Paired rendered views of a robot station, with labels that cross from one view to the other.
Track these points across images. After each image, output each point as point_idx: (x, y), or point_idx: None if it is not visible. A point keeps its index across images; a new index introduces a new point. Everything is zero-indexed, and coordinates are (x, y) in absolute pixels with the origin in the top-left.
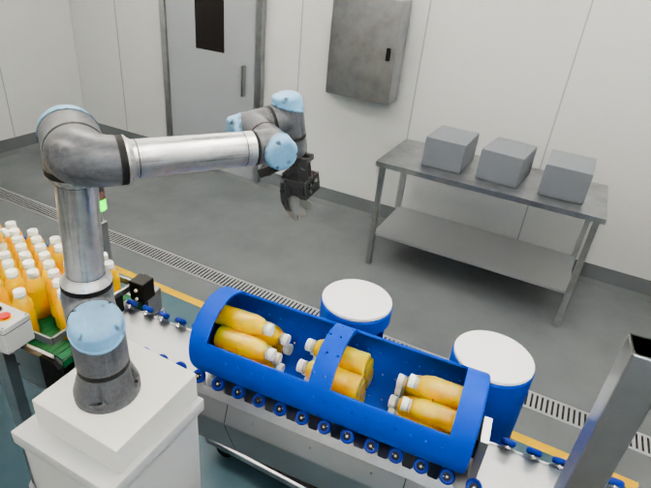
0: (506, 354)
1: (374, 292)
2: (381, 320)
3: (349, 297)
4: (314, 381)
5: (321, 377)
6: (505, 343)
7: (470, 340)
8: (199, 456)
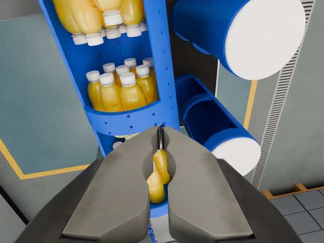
0: (237, 166)
1: (282, 51)
2: (240, 77)
3: (263, 31)
4: (86, 113)
5: (90, 120)
6: (250, 161)
7: (243, 145)
8: (0, 21)
